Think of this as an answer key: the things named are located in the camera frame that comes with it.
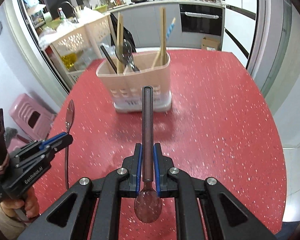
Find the cream perforated storage rack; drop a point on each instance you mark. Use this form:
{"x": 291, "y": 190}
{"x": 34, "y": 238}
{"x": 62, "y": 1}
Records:
{"x": 83, "y": 38}

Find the slim black spoon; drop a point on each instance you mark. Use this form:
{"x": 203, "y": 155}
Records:
{"x": 147, "y": 205}

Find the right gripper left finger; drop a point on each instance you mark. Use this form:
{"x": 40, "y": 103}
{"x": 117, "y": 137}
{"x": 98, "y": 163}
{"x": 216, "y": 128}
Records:
{"x": 90, "y": 209}

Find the person's left hand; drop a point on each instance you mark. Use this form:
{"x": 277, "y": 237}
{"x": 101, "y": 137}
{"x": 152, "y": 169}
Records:
{"x": 29, "y": 203}

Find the thin wooden chopstick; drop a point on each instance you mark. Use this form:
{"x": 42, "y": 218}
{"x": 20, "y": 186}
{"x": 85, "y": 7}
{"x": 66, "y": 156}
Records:
{"x": 157, "y": 58}

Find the long wooden chopstick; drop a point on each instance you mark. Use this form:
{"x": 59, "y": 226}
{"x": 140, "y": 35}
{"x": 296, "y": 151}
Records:
{"x": 119, "y": 42}

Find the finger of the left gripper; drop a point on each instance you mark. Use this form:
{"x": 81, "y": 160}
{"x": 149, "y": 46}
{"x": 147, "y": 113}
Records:
{"x": 57, "y": 143}

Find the black utensil in holder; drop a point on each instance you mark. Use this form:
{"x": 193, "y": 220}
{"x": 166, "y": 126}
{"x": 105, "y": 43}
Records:
{"x": 109, "y": 58}

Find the clear spoon in holder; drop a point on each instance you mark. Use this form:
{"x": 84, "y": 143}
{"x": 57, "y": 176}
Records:
{"x": 125, "y": 55}

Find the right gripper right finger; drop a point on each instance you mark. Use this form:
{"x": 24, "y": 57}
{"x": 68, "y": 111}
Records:
{"x": 204, "y": 208}

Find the black built-in oven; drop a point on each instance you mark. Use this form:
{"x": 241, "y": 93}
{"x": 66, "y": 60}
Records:
{"x": 201, "y": 19}

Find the cardboard box on floor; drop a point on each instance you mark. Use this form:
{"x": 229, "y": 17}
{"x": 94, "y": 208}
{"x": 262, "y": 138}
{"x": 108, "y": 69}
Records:
{"x": 210, "y": 44}

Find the wooden chopstick in holder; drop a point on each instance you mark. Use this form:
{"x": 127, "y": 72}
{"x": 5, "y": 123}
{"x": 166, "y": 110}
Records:
{"x": 163, "y": 36}

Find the blue patterned chopstick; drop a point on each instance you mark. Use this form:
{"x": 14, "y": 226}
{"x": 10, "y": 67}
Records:
{"x": 170, "y": 29}

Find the pink plastic stool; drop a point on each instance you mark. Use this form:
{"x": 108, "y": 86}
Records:
{"x": 31, "y": 117}

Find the beige utensil holder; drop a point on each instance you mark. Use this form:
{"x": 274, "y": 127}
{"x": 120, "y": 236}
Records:
{"x": 126, "y": 89}

